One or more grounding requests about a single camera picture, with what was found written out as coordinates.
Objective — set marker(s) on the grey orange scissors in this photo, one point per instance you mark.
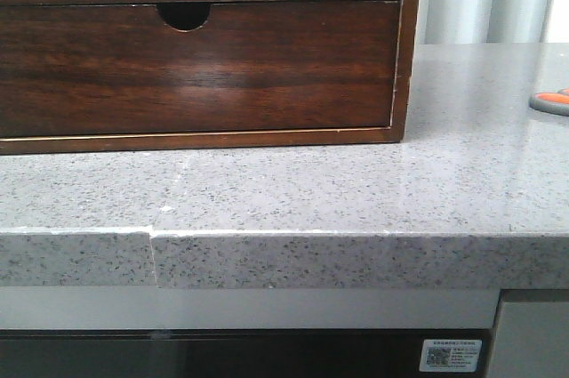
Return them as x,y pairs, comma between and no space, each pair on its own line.
555,103

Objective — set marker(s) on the dark wooden drawer cabinet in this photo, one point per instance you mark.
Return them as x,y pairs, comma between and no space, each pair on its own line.
393,131

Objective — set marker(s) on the white QR code sticker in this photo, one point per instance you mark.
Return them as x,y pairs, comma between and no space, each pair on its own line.
450,356

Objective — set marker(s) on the grey cabinet panel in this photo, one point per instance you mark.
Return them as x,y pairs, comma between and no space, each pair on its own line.
530,338

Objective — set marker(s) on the black oven door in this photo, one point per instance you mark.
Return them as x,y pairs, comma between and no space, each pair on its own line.
227,353

